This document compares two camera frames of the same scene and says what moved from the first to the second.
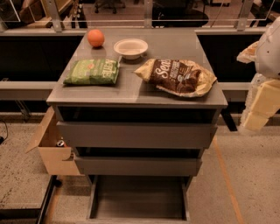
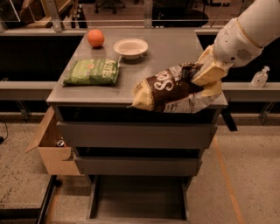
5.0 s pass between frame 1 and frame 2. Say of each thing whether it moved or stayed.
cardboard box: stayed
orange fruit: stayed
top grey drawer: stayed
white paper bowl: stayed
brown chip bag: moved
